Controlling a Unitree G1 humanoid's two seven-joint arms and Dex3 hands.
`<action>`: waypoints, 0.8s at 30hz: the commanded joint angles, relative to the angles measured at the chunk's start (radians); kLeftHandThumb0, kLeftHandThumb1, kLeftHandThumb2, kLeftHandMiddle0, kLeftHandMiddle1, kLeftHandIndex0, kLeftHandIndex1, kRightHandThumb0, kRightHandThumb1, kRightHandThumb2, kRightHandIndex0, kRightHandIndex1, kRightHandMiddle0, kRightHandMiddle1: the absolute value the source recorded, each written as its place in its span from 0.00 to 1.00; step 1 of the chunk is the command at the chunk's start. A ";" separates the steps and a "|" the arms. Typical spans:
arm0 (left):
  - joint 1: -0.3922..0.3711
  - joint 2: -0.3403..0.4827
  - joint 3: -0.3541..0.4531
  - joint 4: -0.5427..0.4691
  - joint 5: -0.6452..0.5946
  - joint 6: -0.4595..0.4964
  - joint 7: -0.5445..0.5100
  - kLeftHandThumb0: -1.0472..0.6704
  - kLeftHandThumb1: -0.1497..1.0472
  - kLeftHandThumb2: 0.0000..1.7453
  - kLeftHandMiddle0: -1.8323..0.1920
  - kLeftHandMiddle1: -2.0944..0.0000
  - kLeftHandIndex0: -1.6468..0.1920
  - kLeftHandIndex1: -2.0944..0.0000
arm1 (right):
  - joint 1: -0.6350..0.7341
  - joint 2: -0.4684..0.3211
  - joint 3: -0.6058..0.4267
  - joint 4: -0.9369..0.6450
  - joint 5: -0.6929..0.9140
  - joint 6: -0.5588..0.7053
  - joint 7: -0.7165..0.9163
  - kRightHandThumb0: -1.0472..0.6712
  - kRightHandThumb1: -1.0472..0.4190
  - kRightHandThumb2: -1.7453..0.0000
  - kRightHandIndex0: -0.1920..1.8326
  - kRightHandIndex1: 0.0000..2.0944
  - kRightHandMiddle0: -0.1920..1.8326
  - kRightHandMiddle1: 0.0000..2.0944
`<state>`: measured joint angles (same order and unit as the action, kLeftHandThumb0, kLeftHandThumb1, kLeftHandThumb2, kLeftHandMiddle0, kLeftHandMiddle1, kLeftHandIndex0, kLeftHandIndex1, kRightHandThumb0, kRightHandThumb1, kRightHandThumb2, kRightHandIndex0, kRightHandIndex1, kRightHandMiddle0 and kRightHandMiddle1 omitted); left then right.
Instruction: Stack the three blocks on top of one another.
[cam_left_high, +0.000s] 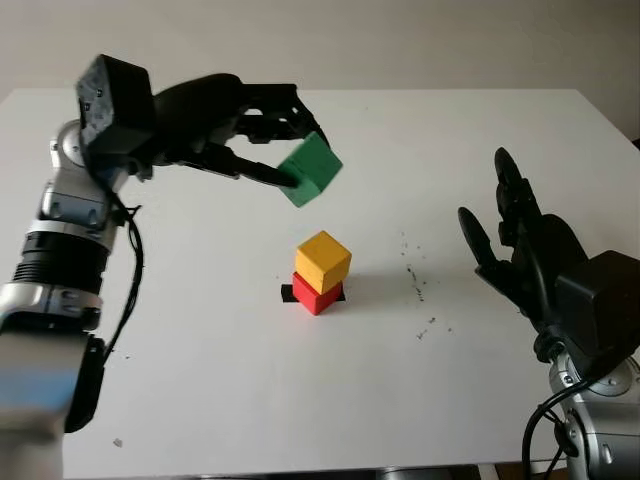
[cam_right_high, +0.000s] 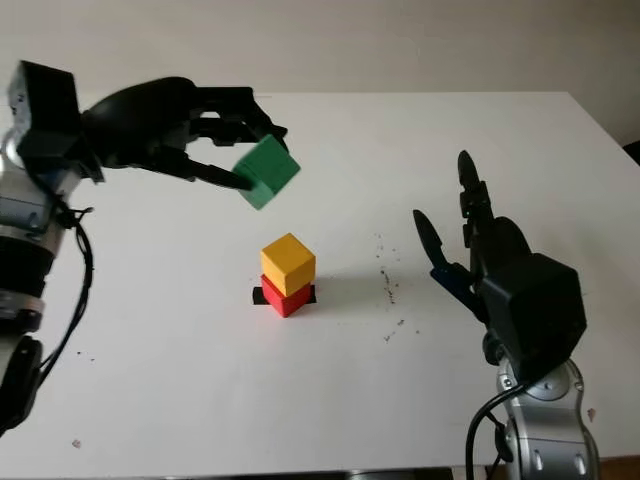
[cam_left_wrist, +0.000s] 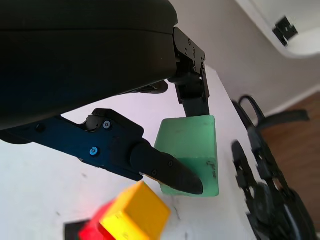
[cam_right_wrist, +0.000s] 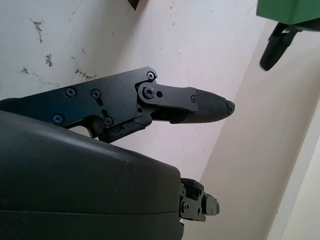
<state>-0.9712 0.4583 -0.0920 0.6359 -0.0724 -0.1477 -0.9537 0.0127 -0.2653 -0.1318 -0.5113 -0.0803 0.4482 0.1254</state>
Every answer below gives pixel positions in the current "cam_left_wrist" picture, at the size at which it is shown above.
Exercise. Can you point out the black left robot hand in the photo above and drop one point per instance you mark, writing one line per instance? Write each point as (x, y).
(75, 57)

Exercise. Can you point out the black bracket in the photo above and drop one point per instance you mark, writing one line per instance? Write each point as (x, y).
(285, 31)

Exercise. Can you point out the red block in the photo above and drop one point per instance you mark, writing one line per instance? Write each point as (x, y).
(92, 230)

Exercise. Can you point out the white rounded table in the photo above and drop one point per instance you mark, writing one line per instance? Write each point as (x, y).
(305, 45)

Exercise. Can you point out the black tape marker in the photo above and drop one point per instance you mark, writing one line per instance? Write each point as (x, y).
(72, 230)

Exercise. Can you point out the yellow block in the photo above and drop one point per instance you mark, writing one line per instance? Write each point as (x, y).
(140, 215)

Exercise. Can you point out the black office chair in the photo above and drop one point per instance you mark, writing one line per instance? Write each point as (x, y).
(282, 117)

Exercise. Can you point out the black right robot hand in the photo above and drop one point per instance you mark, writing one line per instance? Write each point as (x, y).
(270, 200)

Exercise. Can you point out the green block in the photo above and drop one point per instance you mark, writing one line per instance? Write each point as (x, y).
(190, 142)

